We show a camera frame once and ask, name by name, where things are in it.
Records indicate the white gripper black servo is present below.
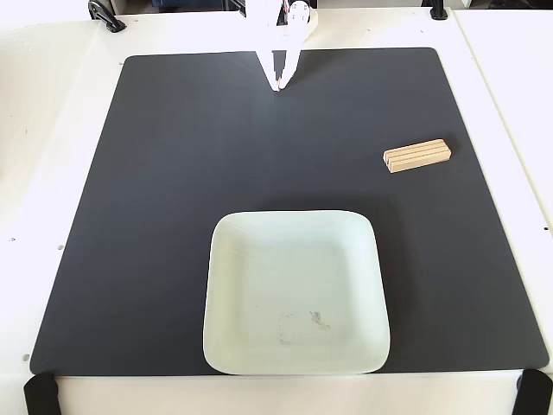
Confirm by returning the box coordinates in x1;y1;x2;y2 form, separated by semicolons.
245;0;319;93

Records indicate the grooved wooden block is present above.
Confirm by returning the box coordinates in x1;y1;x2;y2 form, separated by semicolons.
383;137;452;175

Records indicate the white square plate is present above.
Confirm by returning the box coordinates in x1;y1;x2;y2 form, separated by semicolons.
201;209;392;376

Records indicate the white beige robot base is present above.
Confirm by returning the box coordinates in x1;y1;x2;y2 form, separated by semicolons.
303;10;321;44

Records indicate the black rubber mat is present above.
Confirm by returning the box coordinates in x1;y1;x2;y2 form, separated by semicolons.
29;46;550;376

